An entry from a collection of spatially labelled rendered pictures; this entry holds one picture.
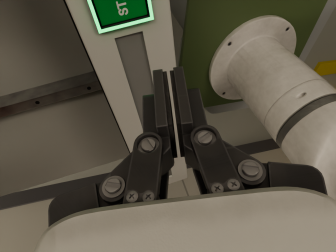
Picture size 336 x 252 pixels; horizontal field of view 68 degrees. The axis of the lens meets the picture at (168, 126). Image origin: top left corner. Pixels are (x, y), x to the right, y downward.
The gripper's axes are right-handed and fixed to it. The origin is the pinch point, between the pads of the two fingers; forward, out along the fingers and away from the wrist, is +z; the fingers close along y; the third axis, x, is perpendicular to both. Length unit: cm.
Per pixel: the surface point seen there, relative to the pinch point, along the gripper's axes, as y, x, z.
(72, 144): -23.9, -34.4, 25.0
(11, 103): -26.3, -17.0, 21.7
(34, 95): -22.8, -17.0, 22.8
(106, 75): -7.2, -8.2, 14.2
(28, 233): -119, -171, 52
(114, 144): -15.6, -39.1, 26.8
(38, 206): -117, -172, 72
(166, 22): 0.4, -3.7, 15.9
